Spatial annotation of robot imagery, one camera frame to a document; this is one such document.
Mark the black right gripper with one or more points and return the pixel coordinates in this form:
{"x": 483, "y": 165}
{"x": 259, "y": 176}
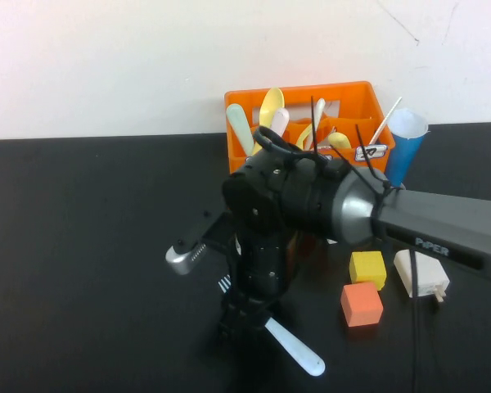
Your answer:
{"x": 262, "y": 266}

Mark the light blue plastic fork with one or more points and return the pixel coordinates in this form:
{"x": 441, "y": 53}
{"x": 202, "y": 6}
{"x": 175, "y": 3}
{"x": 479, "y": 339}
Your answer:
{"x": 294, "y": 348}

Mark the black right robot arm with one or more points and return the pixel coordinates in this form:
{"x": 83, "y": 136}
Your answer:
{"x": 413, "y": 217}

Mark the orange plastic cutlery crate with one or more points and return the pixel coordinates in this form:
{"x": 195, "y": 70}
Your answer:
{"x": 352, "y": 104}

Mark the orange foam cube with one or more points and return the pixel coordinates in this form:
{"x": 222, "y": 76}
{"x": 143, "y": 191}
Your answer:
{"x": 362, "y": 305}

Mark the yellow foam cube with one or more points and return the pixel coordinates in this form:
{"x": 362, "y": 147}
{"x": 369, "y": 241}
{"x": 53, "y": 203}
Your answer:
{"x": 366, "y": 268}

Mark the white power adapter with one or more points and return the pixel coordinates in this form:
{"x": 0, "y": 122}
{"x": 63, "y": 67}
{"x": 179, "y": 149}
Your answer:
{"x": 427, "y": 278}

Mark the yellow plastic fork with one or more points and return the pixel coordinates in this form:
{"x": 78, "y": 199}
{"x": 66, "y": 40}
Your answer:
{"x": 304, "y": 137}

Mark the pale pink spoon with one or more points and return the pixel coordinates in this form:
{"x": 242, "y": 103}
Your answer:
{"x": 280, "y": 118}

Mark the paper label knife character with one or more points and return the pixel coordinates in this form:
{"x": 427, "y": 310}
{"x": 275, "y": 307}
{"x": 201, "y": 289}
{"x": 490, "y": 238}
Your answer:
{"x": 370, "y": 152}

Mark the yellow plastic spoon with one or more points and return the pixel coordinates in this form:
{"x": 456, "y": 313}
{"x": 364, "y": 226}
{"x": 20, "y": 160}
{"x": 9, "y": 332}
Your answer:
{"x": 270, "y": 107}

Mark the white plastic fork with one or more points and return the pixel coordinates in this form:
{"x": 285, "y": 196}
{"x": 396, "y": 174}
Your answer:
{"x": 320, "y": 109}

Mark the blue cone cup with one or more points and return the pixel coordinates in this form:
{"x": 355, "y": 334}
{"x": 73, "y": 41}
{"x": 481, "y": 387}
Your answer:
{"x": 405, "y": 159}

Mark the thin white plastic knife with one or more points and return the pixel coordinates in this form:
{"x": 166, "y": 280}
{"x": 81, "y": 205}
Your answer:
{"x": 388, "y": 116}

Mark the white paper cone liner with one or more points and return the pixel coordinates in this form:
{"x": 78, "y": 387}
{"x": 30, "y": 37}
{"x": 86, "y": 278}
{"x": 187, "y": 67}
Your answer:
{"x": 409, "y": 123}

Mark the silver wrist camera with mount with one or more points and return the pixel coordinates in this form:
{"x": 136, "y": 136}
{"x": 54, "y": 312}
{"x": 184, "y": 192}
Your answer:
{"x": 186, "y": 258}

